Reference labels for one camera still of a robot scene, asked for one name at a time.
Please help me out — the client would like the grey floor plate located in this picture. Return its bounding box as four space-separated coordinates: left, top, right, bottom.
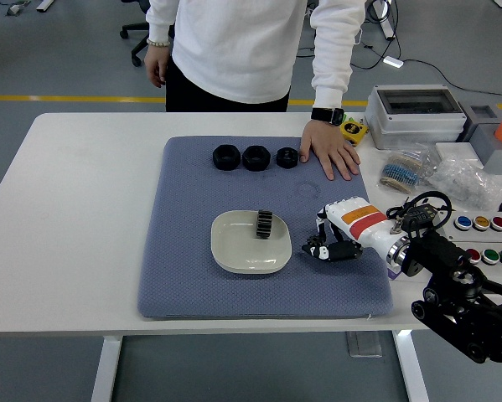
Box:
345 331 384 358

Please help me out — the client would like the black digital display module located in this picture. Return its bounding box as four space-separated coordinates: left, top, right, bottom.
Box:
395 200 440 229

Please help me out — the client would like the clear plastic parts bag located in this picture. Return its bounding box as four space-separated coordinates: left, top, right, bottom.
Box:
428 152 502 210

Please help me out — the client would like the grey push-button control panel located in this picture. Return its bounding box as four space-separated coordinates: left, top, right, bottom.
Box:
437 209 502 269

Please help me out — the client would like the yellow tape measure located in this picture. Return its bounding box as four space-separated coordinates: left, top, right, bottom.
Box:
339 120 369 147

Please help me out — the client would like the white flat box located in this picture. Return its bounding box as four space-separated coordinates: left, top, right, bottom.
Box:
434 142 484 171

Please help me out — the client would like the black wristwatch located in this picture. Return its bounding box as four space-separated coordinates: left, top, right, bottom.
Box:
310 106 346 125

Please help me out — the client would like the grey electrical enclosure box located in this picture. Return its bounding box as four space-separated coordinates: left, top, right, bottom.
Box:
365 85 468 151

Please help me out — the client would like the small black gear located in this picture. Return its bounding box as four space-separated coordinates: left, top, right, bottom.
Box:
305 234 328 252

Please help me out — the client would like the black office chair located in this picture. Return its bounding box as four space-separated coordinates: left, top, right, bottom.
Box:
119 23 151 67

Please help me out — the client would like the dark grey recessed block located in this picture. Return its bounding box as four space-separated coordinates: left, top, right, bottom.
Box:
458 100 499 143

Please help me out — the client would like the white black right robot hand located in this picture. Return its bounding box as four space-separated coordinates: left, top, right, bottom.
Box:
301 196 401 263

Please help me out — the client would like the small black hex nut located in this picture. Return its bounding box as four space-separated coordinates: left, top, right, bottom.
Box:
275 146 300 169

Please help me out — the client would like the white square plate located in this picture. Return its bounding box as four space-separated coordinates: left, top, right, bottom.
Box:
210 209 293 276

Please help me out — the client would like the person's left hand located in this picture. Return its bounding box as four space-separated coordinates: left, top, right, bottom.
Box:
299 119 361 182

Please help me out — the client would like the bag of resistors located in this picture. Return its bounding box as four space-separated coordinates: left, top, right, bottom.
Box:
378 144 438 196

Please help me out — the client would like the person's right hand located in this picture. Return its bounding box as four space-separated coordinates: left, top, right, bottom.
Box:
144 44 170 88

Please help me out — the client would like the person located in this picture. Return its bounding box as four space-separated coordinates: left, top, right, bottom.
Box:
143 0 367 126

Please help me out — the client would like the white table leg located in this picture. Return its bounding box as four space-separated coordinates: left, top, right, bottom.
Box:
90 337 122 402
391 330 430 402

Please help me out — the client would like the large black gear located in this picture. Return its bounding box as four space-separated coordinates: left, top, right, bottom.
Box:
255 209 275 240

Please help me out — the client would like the large black hex nut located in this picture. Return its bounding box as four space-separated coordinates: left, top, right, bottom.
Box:
241 144 271 172
212 144 241 172

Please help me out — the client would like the blue-grey quilted mat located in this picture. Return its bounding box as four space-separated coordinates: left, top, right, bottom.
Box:
136 134 394 322

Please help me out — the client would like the long black floor cable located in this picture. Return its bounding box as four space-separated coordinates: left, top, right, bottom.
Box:
402 58 502 106

